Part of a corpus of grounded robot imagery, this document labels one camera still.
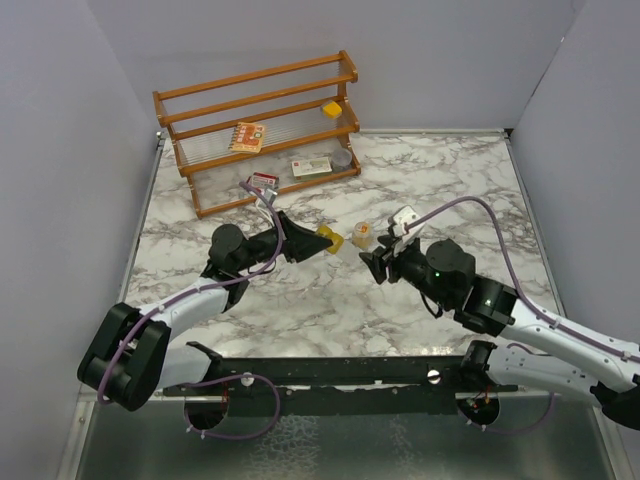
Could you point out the white green stapler box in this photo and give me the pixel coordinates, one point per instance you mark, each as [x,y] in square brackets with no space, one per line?
[307,169]

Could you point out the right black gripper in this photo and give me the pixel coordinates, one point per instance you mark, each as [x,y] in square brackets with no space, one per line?
[377,265]

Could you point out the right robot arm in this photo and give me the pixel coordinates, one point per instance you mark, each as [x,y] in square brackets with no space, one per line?
[545,351]

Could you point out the orange spiral notebook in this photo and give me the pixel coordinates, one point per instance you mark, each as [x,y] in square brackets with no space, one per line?
[247,138]

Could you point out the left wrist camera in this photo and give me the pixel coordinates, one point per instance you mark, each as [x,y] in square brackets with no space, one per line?
[265,197]

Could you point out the clear round pin jar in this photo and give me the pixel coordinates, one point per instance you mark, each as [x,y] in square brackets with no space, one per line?
[341,159]

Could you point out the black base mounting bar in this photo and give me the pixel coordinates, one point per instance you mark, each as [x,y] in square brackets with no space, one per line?
[339,385]

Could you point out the wooden three-tier shelf rack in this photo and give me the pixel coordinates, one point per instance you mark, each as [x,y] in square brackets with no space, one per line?
[308,105]

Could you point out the clear pill bottle gold lid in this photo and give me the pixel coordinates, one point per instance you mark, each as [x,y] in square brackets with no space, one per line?
[362,235]

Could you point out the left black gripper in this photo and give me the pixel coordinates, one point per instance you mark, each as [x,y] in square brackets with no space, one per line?
[302,242]

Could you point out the yellow weekly pill organizer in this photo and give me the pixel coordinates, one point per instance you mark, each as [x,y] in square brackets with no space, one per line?
[336,239]

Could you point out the red white staples packet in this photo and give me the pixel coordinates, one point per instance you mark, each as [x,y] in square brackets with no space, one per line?
[263,182]

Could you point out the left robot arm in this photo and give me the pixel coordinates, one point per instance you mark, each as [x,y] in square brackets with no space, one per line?
[129,359]

